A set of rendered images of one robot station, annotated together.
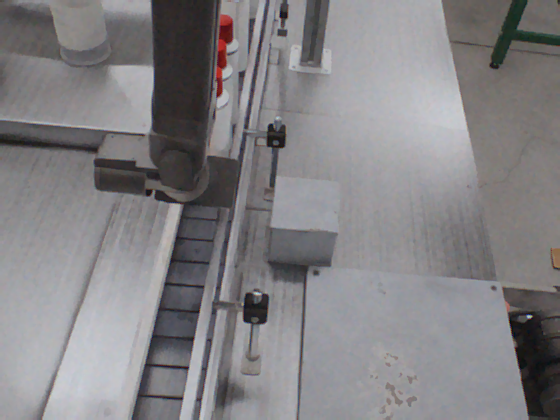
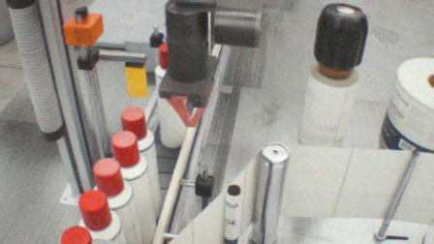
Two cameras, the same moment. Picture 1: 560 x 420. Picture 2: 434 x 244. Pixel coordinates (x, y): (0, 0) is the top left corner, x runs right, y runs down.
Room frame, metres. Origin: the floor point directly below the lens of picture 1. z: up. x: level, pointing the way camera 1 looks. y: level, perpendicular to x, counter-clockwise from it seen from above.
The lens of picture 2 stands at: (1.51, 0.45, 1.44)
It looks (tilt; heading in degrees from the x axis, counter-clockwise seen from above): 39 degrees down; 194
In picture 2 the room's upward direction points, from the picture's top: 1 degrees clockwise
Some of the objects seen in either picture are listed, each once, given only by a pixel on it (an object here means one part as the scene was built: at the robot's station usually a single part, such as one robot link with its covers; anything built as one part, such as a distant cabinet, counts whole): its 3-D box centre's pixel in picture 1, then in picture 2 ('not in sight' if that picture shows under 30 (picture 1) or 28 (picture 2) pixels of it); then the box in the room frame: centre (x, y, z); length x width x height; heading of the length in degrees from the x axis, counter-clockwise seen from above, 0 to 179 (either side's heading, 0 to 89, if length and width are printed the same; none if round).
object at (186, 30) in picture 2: not in sight; (191, 21); (1.01, 0.29, 1.19); 0.07 x 0.06 x 0.07; 95
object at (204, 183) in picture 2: not in sight; (204, 191); (1.03, 0.31, 0.89); 0.03 x 0.03 x 0.12; 6
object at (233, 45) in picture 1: (222, 73); not in sight; (0.76, 0.20, 0.98); 0.05 x 0.05 x 0.20
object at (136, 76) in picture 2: not in sight; (136, 79); (1.03, 0.21, 1.09); 0.03 x 0.01 x 0.06; 96
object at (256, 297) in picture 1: (237, 325); not in sight; (0.36, 0.08, 0.91); 0.07 x 0.03 x 0.16; 96
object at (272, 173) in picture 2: not in sight; (268, 200); (1.10, 0.42, 0.97); 0.05 x 0.05 x 0.19
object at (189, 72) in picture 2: not in sight; (188, 60); (1.01, 0.28, 1.13); 0.10 x 0.07 x 0.07; 6
